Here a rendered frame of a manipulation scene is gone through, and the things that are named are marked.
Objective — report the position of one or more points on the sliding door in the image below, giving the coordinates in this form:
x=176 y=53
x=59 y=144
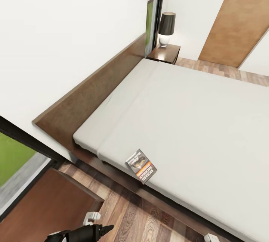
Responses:
x=239 y=25

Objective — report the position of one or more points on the table lamp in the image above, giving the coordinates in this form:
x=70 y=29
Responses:
x=166 y=27

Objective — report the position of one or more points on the hardback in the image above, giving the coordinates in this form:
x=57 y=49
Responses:
x=142 y=166

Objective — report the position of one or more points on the bed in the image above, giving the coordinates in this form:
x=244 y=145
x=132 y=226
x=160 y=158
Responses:
x=207 y=135

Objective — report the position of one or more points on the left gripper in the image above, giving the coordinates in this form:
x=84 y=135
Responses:
x=92 y=233

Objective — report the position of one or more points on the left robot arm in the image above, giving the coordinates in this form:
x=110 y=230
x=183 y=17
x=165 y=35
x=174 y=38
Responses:
x=89 y=233

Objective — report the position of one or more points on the nightstand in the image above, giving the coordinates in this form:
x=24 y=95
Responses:
x=167 y=54
x=55 y=203

